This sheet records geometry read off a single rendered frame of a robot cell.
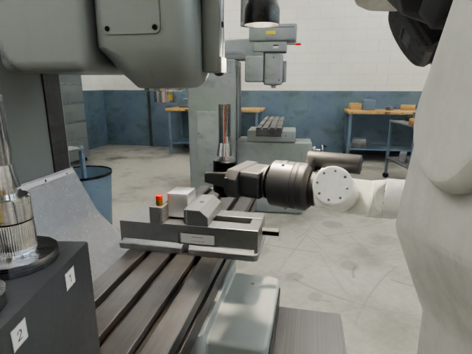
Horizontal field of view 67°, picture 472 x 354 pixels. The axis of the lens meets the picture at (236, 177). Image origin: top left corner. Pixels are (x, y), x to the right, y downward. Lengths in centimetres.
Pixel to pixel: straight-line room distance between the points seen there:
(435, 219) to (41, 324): 38
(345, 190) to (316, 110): 666
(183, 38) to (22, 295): 48
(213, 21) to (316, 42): 656
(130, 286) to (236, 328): 24
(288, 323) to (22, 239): 70
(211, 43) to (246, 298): 58
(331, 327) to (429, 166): 85
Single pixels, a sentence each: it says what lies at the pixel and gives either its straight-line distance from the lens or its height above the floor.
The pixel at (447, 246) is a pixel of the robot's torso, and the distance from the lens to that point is 18.
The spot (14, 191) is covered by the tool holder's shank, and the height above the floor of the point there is 120.
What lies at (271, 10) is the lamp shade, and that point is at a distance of 75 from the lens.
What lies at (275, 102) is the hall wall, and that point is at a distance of 726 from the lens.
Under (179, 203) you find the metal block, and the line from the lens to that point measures 87.
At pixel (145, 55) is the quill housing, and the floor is 137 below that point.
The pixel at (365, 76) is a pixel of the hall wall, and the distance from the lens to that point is 729.
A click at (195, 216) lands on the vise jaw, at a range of 83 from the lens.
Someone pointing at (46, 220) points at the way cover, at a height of 99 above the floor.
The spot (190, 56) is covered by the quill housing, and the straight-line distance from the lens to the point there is 70.
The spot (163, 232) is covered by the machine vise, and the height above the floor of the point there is 97.
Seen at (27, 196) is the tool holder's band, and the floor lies 119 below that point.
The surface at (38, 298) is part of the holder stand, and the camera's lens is 43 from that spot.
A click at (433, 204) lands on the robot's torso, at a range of 19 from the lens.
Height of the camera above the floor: 132
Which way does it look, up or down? 15 degrees down
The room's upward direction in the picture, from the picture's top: straight up
